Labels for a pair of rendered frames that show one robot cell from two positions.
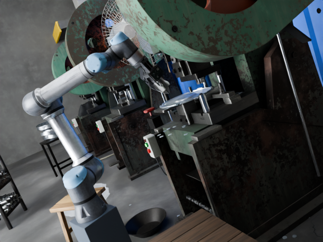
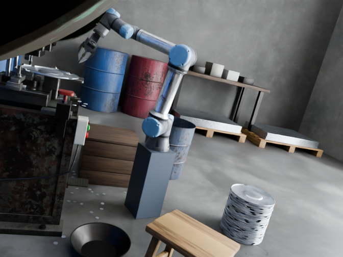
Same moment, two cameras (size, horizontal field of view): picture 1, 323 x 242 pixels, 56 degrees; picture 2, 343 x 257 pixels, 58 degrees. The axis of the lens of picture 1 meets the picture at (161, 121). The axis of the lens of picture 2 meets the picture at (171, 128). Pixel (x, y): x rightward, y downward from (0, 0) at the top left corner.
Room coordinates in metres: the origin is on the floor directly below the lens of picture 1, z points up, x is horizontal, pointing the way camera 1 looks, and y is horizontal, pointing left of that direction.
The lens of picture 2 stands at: (3.24, 0.58, 1.03)
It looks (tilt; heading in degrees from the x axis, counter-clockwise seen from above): 13 degrees down; 182
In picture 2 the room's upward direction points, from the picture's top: 14 degrees clockwise
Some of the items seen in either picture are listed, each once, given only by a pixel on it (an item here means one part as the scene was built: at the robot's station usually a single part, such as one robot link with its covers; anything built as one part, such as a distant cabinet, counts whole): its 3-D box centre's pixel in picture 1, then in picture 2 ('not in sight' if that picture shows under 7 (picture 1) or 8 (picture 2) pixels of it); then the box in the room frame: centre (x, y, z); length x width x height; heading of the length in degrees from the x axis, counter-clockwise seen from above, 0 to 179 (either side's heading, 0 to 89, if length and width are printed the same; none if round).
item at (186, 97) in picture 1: (185, 97); (50, 72); (1.63, -0.16, 0.78); 0.29 x 0.29 x 0.01
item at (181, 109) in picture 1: (181, 112); (58, 85); (1.61, -0.12, 0.72); 0.25 x 0.14 x 0.14; 110
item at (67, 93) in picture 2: (151, 114); (65, 99); (1.90, 0.05, 0.72); 0.07 x 0.06 x 0.08; 110
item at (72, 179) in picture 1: (79, 182); (162, 122); (1.40, 0.47, 0.62); 0.13 x 0.12 x 0.14; 166
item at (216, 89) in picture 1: (205, 93); (25, 72); (1.67, -0.28, 0.76); 0.15 x 0.09 x 0.05; 20
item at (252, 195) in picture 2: not in sight; (252, 194); (1.34, 1.15, 0.28); 0.29 x 0.29 x 0.01
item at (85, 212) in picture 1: (88, 205); (158, 140); (1.40, 0.47, 0.50); 0.15 x 0.15 x 0.10
